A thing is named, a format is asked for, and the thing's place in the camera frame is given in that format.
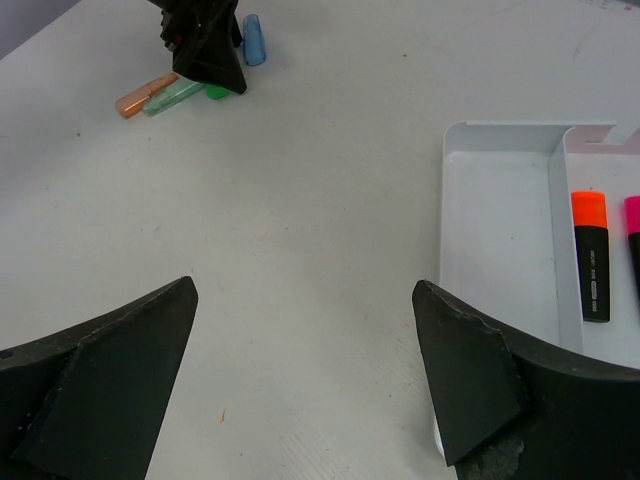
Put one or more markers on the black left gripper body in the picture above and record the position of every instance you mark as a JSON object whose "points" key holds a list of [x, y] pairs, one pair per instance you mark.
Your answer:
{"points": [[182, 20]]}

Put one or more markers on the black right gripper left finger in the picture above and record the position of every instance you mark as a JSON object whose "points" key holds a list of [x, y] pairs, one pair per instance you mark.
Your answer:
{"points": [[88, 402]]}

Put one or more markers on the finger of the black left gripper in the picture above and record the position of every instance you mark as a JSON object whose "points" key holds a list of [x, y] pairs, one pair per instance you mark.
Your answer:
{"points": [[210, 58]]}

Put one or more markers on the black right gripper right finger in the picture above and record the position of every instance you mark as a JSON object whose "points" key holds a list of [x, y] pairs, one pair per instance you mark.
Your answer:
{"points": [[511, 406]]}

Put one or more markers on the green cap black highlighter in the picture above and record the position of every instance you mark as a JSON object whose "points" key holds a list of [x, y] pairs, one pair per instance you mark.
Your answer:
{"points": [[216, 92]]}

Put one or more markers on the orange cap black highlighter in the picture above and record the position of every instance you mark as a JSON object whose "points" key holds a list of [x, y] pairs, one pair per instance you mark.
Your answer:
{"points": [[591, 232]]}

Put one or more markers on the pink cap black highlighter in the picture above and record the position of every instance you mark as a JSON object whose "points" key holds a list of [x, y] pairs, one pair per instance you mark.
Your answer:
{"points": [[632, 219]]}

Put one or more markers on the white compartment tray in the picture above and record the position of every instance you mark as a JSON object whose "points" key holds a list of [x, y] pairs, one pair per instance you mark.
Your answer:
{"points": [[507, 235]]}

